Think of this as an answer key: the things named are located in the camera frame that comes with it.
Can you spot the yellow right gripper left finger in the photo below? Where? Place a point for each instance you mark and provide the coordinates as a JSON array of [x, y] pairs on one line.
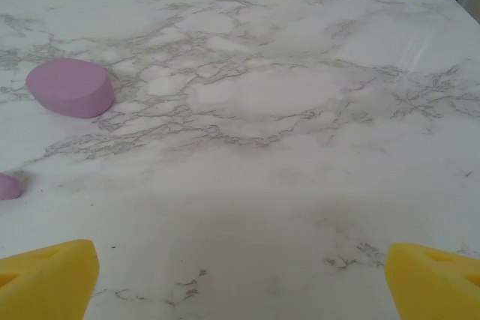
[[45, 282]]

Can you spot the lilac earbud charging case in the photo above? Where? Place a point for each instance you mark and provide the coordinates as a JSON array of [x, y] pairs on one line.
[[67, 87]]

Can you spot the lilac earbud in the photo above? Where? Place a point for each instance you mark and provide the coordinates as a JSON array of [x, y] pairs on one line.
[[9, 187]]

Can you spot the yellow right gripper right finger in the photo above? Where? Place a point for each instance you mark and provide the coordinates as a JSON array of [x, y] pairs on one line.
[[435, 286]]

